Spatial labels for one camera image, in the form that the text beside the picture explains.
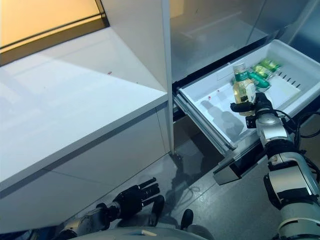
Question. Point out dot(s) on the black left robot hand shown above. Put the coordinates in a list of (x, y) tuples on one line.
[(130, 202)]

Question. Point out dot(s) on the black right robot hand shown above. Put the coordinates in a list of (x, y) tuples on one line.
[(263, 102)]

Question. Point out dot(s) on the yellow tea bottle white cap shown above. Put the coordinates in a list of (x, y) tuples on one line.
[(243, 92)]

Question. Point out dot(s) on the fridge drawer with white bin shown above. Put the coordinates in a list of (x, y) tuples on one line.
[(207, 112)]

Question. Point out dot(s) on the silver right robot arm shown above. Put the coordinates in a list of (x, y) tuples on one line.
[(290, 165)]

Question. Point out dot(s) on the steel fridge drawer front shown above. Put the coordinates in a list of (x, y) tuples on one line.
[(190, 140)]

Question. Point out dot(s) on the stainless steel fridge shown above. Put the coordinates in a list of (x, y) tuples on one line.
[(212, 30)]

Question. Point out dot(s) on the dark green drink can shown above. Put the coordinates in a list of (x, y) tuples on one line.
[(260, 82)]

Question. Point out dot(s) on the grey robot torso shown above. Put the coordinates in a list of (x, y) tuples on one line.
[(155, 233)]

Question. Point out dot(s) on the black right robot foot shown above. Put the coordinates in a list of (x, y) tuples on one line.
[(187, 218)]

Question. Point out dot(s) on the white counter cabinet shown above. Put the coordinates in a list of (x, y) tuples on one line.
[(62, 112)]

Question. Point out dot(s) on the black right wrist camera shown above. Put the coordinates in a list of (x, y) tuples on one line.
[(250, 122)]

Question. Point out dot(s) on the amber glass black frame window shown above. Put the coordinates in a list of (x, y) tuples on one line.
[(37, 22)]

